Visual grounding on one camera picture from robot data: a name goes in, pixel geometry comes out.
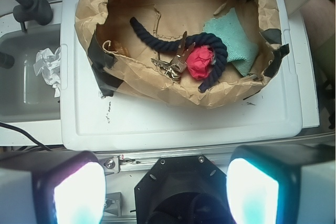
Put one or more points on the red crumpled paper ball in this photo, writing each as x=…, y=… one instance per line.
x=199, y=61

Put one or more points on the crumpled white paper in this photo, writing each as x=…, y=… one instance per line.
x=47, y=64

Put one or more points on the teal cloth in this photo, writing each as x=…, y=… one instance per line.
x=241, y=51

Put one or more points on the grey plastic bin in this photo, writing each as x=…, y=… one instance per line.
x=25, y=96

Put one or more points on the metal corner bracket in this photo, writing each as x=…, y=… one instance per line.
x=113, y=204

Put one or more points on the black octagonal mount plate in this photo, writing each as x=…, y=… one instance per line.
x=186, y=189

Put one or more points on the brown paper bag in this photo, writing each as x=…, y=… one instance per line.
x=121, y=62

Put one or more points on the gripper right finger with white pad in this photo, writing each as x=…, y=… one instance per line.
x=282, y=183

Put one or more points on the aluminium rail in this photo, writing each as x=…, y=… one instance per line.
x=218, y=154

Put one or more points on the silver keys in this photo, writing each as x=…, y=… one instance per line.
x=177, y=65

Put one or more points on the white plastic tray lid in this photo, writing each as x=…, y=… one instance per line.
x=90, y=121

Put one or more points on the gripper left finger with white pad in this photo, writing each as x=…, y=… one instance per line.
x=51, y=187

